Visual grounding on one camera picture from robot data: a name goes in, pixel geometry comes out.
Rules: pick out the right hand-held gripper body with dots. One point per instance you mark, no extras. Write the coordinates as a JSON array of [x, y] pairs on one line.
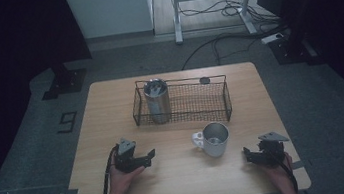
[[271, 151]]

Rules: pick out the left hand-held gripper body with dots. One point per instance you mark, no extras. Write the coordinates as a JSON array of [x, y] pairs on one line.
[[125, 157]]

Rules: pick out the white mug with steel interior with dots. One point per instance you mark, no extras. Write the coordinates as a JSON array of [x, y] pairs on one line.
[[214, 142]]

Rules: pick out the tall stainless steel tumbler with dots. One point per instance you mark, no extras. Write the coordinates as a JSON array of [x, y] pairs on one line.
[[158, 104]]

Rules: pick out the person's right hand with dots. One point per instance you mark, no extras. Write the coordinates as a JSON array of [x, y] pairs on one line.
[[279, 173]]

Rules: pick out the grey tape piece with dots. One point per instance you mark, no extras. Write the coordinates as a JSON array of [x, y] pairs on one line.
[[69, 193], [298, 164]]

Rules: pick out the black stand base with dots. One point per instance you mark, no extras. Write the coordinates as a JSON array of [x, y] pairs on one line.
[[291, 50], [67, 80]]

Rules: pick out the white power strip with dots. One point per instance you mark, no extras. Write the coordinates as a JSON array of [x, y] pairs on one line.
[[272, 38]]

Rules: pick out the white cabinet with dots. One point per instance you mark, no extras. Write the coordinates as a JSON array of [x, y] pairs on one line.
[[108, 8]]

